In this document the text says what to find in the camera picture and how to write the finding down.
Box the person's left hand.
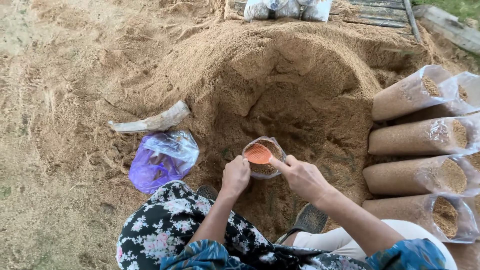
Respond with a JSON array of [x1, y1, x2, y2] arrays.
[[221, 155, 251, 198]]

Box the person's right hand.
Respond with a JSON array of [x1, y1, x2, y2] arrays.
[[269, 154, 335, 206]]

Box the clear bag of sawdust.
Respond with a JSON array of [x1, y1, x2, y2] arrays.
[[242, 136, 287, 180]]

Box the orange plastic scoop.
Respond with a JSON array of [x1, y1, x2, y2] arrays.
[[244, 143, 274, 165]]

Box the person's grey left shoe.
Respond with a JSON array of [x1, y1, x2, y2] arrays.
[[196, 184, 219, 201]]

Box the person's grey shoe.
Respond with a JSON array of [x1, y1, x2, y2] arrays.
[[275, 203, 329, 245], [196, 184, 219, 201]]

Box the person's grey right shoe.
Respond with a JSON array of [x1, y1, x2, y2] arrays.
[[275, 203, 329, 245]]

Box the purple plastic bag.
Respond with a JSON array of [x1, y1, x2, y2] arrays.
[[128, 130, 200, 195]]

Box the large sawdust heap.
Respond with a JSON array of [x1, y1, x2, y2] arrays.
[[99, 17, 436, 241]]

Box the pale rolled plastic sheet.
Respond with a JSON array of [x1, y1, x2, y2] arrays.
[[108, 100, 192, 134]]

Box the black floral garment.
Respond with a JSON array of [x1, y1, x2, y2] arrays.
[[116, 180, 372, 270]]

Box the white trousers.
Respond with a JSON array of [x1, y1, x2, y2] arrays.
[[292, 219, 459, 270]]

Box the stack of filled plastic tubes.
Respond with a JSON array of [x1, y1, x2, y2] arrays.
[[362, 64, 480, 244]]

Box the white sack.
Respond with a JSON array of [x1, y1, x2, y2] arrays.
[[301, 0, 333, 22], [244, 0, 270, 22], [271, 0, 301, 20]]

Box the blue patterned shirt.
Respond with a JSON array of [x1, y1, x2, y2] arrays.
[[160, 238, 448, 270]]

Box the concrete curb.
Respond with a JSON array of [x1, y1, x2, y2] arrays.
[[412, 4, 480, 57]]

